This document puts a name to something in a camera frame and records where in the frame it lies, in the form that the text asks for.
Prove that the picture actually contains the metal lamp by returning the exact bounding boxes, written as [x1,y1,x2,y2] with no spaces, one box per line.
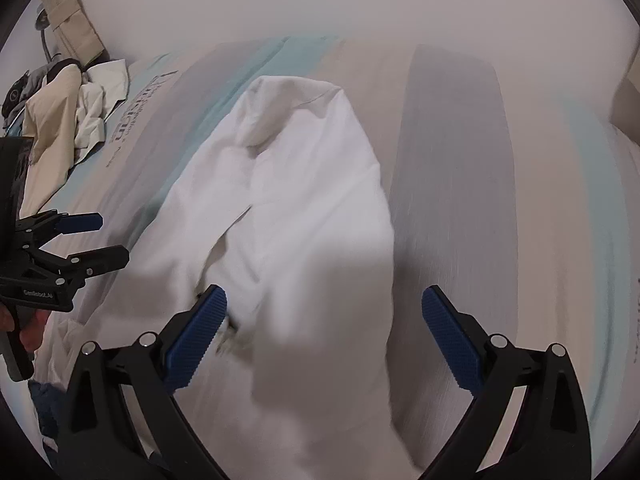
[34,2,57,61]

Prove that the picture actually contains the crumpled white shirt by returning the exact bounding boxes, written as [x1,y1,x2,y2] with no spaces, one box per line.
[75,59,131,166]

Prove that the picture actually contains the beige cloth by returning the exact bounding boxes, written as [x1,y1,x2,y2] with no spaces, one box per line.
[22,65,83,211]

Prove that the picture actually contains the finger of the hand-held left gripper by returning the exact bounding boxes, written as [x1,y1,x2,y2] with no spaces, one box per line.
[15,211,104,235]
[22,244,131,292]

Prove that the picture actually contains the grey and black garment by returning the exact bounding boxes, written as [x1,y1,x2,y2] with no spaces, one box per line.
[0,59,76,128]

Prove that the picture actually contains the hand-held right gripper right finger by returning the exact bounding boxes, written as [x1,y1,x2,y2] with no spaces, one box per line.
[421,285,593,480]

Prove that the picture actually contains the person's left hand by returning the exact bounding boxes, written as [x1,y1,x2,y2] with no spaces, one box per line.
[0,305,48,356]

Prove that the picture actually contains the striped bed sheet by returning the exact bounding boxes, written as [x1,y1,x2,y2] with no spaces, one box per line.
[10,35,640,480]

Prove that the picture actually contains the white printed shirt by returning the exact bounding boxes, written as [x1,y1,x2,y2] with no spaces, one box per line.
[32,75,431,480]

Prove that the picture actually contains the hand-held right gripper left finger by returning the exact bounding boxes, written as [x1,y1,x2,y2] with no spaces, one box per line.
[52,284,228,480]

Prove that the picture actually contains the blue jeans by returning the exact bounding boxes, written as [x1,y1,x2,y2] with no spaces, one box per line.
[27,380,71,433]

